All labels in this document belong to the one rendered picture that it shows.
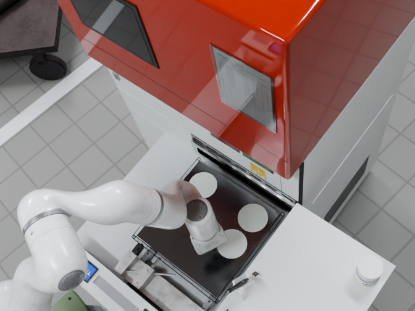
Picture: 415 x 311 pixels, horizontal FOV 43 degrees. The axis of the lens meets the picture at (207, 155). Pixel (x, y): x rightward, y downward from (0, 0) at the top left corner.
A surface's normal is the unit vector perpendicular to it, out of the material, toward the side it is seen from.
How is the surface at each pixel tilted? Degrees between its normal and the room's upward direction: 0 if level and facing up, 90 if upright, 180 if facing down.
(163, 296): 0
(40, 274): 51
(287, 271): 0
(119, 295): 0
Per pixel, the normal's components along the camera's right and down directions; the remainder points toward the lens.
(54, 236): 0.15, -0.59
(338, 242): -0.14, -0.45
